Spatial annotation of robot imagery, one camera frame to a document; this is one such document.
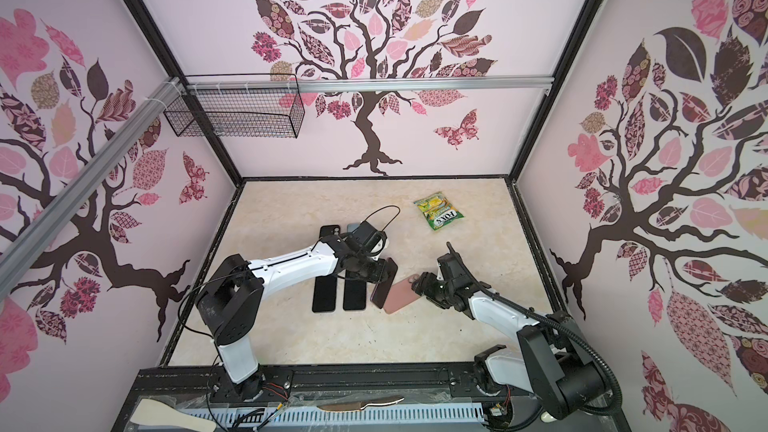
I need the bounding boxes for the black phone case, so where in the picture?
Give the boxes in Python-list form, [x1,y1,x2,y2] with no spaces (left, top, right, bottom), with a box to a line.
[318,225,341,239]

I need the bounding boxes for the black phone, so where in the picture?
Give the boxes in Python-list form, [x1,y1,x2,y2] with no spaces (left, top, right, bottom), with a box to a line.
[370,258,398,309]
[342,278,367,311]

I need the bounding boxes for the pink phone case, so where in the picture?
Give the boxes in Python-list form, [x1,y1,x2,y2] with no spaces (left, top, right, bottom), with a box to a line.
[383,274,421,315]

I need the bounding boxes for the dark blue phone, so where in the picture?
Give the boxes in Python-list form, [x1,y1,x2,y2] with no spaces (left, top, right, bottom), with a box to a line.
[311,275,337,314]

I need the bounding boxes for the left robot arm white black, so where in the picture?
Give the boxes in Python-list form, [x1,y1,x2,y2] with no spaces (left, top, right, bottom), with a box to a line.
[194,232,397,400]

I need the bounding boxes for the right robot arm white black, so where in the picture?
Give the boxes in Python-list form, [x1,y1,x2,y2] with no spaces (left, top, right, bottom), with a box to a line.
[411,245,623,420]

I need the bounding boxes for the green snack packet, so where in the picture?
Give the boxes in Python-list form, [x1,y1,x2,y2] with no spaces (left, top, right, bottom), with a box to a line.
[414,192,464,231]

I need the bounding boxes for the white peeler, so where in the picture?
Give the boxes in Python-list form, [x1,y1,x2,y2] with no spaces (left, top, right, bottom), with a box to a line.
[540,412,556,423]

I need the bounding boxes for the wooden spatula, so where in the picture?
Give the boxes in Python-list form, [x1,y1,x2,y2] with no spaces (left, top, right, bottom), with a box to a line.
[129,398,217,432]

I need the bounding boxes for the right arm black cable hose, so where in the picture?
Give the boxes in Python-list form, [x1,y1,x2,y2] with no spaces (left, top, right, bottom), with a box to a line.
[445,242,624,432]

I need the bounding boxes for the white slotted cable duct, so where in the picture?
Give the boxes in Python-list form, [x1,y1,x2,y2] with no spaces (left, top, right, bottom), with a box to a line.
[179,403,485,429]

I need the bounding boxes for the black wire basket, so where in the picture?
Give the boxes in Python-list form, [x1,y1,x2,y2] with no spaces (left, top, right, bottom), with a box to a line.
[164,72,305,139]

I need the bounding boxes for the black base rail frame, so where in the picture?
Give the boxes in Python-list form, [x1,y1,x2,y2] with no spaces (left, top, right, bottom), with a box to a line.
[110,362,630,431]

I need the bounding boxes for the aluminium rail left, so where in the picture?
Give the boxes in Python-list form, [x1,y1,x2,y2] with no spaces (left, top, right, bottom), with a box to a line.
[1,77,183,298]

